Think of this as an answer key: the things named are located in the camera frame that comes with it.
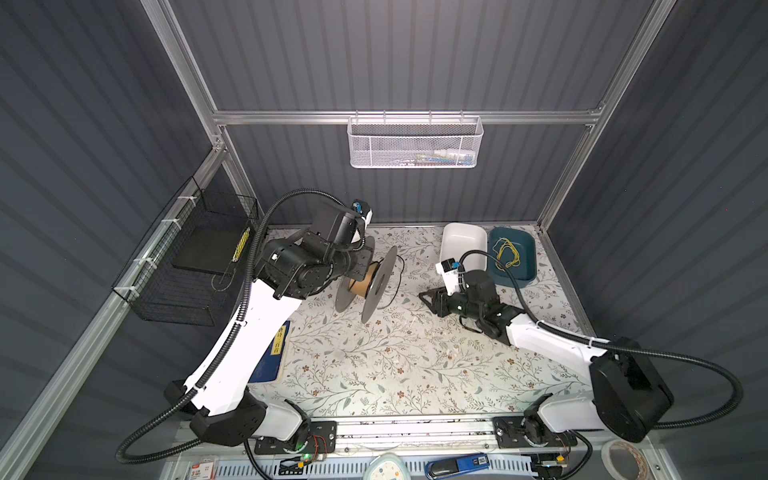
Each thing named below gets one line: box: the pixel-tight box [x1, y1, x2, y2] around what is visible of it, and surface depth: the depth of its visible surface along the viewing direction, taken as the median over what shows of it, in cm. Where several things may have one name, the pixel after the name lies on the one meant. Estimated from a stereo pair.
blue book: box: [248, 320, 291, 383], surface depth 86 cm
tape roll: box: [601, 439, 652, 480], surface depth 72 cm
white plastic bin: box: [440, 222, 488, 272], surface depth 115 cm
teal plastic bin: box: [487, 226, 537, 289], surface depth 114 cm
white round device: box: [363, 453, 411, 480], surface depth 69 cm
